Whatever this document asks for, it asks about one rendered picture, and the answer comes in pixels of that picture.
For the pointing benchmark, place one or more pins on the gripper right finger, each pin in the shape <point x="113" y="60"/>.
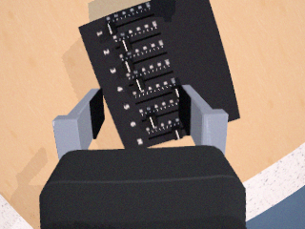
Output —
<point x="205" y="125"/>

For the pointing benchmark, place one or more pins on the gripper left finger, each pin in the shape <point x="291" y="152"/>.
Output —
<point x="75" y="130"/>

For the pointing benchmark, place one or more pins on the black lighting desk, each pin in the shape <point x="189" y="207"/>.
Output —
<point x="169" y="43"/>

